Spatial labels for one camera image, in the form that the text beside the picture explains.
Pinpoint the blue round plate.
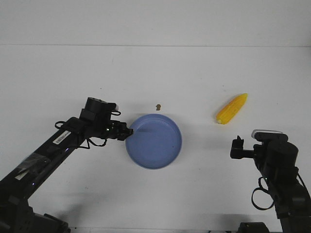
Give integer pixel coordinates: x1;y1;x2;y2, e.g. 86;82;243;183
125;114;182;169

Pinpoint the yellow corn cob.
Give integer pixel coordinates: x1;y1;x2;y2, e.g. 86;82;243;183
216;93;248;125

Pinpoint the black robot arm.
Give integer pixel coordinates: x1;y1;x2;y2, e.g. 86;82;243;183
230;131;311;233
0;97;133;233

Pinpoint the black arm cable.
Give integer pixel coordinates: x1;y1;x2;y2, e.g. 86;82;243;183
54;110;122;150
251;177;276;211

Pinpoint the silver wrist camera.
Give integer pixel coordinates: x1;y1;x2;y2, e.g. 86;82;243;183
97;99;119;111
251;129;288;143

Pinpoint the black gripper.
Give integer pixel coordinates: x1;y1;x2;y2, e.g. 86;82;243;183
230;135;255;159
105;120;134;141

